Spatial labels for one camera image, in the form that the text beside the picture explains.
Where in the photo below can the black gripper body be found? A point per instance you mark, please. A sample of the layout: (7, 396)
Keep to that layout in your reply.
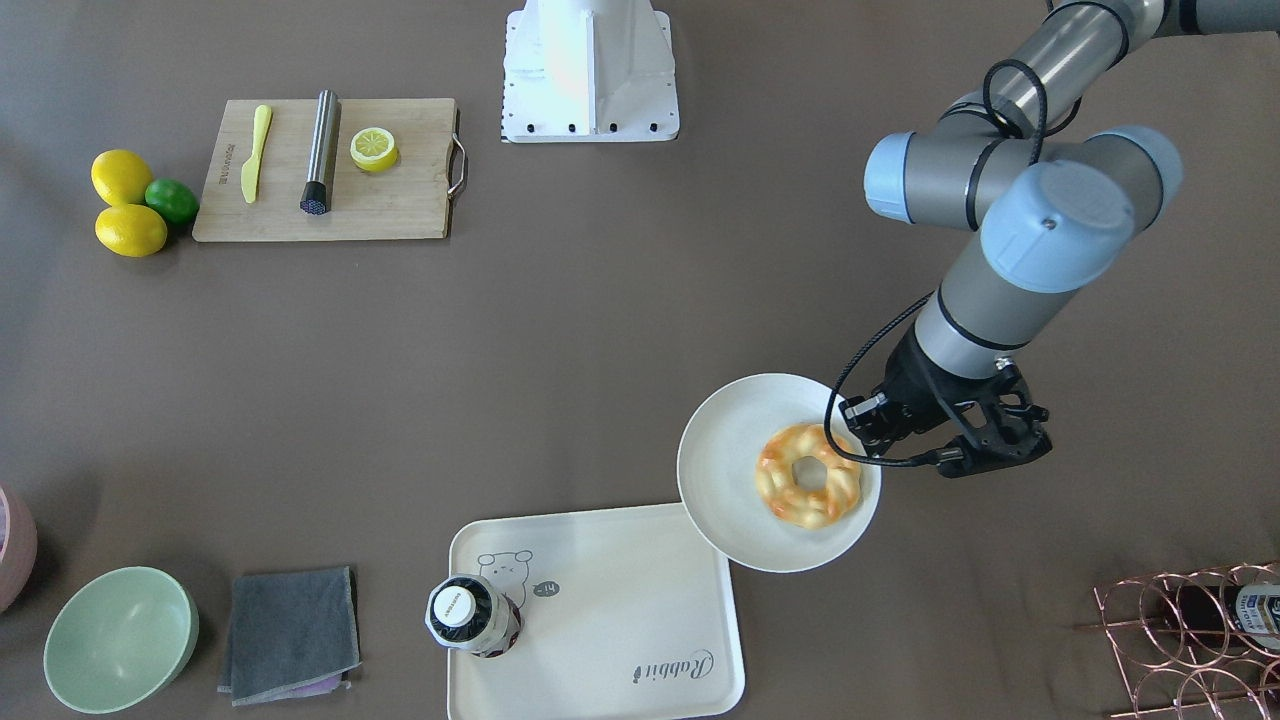
(915, 388)

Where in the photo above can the glazed twisted donut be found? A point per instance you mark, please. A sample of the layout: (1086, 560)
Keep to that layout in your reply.
(804, 480)

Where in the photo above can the white round plate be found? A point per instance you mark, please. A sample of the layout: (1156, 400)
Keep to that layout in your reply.
(716, 465)

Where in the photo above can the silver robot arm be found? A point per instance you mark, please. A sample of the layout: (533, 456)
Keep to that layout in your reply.
(1046, 220)

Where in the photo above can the cream rabbit serving tray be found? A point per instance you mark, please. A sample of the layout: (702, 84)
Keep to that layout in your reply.
(628, 614)

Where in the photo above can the dark tea bottle on tray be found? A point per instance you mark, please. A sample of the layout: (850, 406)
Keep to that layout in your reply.
(469, 614)

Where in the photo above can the tea bottle in rack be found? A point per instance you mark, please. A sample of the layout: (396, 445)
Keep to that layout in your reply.
(1240, 612)

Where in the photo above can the wooden cutting board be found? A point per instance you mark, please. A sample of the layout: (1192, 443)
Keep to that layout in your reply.
(410, 201)

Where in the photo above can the half lemon slice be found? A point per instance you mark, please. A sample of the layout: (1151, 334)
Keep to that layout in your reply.
(374, 149)

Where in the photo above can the steel muddler black tip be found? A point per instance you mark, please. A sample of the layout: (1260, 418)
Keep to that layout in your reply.
(317, 190)

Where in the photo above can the grey folded cloth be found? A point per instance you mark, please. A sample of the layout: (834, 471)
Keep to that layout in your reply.
(291, 635)

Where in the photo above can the yellow plastic knife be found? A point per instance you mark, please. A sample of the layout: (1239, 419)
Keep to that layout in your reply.
(250, 172)

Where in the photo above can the green lime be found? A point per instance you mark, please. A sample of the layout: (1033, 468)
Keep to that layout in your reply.
(174, 201)

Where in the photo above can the lower yellow lemon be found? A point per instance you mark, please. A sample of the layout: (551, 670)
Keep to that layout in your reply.
(131, 230)

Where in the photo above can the yellow lemon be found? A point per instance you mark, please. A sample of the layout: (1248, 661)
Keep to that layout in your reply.
(120, 177)
(131, 230)

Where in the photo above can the upper yellow lemon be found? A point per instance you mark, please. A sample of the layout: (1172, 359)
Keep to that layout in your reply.
(120, 177)

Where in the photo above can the mint green bowl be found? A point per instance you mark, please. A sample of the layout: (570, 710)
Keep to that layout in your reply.
(119, 640)

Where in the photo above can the pink ice bowl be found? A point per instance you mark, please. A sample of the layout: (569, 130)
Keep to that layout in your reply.
(20, 543)

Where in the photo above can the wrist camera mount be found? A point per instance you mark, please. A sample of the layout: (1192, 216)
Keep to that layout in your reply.
(1000, 427)

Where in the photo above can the copper wire bottle rack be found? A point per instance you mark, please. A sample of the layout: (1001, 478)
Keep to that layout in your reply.
(1179, 649)

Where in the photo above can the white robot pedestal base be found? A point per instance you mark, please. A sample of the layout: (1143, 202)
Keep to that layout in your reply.
(589, 72)

